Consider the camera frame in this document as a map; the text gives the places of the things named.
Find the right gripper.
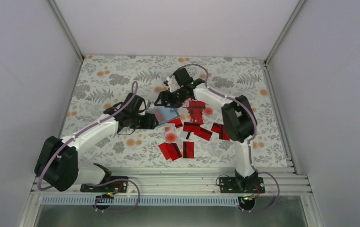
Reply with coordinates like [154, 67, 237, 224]
[155, 87, 187, 108]

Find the teal leather card holder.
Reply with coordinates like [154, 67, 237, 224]
[147, 106, 180, 125]

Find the white card big red dot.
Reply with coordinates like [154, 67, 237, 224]
[164, 123, 178, 144]

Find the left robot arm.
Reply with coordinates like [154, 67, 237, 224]
[34, 93, 159, 192]

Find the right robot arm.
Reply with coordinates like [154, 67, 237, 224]
[154, 67, 258, 192]

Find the red card top pile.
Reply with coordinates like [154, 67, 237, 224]
[183, 122, 201, 132]

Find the red card pile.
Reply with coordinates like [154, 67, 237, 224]
[194, 127, 213, 141]
[183, 122, 201, 132]

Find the red card centre pile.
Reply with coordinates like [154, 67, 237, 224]
[194, 127, 213, 141]

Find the red card front middle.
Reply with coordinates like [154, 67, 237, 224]
[182, 141, 195, 159]

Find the red card front left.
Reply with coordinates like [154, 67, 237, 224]
[158, 143, 182, 161]

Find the red card right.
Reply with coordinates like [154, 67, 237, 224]
[211, 122, 230, 140]

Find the floral table mat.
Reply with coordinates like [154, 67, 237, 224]
[62, 55, 287, 169]

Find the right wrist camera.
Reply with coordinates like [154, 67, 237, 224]
[163, 76, 176, 87]

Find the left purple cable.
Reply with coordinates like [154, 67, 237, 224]
[36, 80, 140, 214]

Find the purple cable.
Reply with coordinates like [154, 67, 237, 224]
[169, 64, 281, 214]
[36, 80, 140, 214]

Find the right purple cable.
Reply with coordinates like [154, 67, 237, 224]
[169, 64, 281, 214]

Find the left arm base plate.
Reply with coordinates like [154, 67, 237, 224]
[80, 176, 129, 193]

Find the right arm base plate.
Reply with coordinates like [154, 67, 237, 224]
[217, 176, 266, 194]

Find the perforated cable tray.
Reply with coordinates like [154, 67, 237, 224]
[40, 195, 239, 207]

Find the aluminium rail frame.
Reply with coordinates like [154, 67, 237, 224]
[31, 166, 313, 197]

